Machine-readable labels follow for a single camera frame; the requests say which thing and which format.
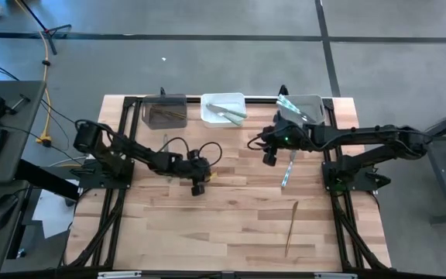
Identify wooden chopstick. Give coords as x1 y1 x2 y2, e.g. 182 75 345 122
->
283 201 300 258

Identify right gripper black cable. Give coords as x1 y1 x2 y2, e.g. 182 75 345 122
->
246 133 271 152

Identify white plastic bin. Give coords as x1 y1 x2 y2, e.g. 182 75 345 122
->
199 91 247 129

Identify black metal bar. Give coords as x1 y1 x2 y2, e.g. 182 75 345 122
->
13 157 81 202

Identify gold cutlery piece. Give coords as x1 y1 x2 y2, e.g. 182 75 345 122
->
152 110 187 120
150 107 187 117

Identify dark transparent bin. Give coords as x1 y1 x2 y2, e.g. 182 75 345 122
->
141 92 188 130

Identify black aluminium table frame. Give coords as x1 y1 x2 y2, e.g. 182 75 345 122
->
62 95 393 279

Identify yellow cable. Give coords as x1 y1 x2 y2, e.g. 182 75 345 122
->
13 0 53 147

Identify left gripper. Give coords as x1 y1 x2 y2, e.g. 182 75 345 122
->
166 148 213 198

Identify silver metal bracket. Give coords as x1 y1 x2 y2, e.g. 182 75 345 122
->
97 270 142 279
314 272 359 279

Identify black tripod stand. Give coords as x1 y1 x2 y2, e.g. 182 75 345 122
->
18 0 73 56

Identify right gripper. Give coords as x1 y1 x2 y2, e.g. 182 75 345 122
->
261 111 310 168

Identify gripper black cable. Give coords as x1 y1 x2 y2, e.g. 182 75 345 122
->
160 136 224 169
246 133 271 152

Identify black computer mouse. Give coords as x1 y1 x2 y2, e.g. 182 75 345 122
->
0 193 19 232

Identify grey plastic bin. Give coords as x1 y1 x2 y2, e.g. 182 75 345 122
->
276 94 327 129

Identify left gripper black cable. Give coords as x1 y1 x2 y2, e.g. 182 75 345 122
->
160 136 224 169

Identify blue-handled fork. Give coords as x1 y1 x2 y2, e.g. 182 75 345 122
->
282 150 298 189

